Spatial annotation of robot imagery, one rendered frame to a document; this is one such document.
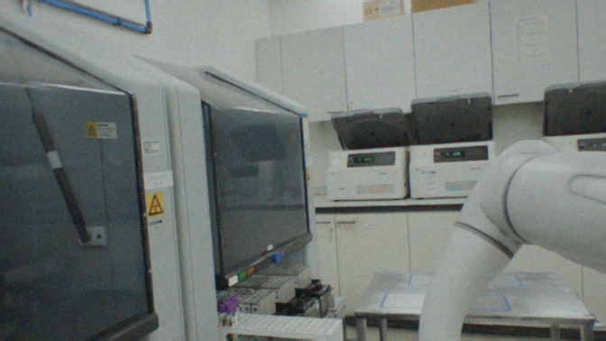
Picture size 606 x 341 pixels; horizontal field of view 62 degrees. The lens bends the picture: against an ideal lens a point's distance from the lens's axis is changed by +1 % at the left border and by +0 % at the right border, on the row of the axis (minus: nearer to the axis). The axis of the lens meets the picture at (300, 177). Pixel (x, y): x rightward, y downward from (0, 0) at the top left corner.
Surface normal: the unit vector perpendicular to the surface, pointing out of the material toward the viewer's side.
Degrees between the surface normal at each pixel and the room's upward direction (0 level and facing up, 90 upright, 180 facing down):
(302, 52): 90
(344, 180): 90
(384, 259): 90
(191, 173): 90
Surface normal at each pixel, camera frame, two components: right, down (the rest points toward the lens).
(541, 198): -0.95, -0.15
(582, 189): -0.81, -0.39
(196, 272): 0.93, -0.04
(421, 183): -0.35, 0.07
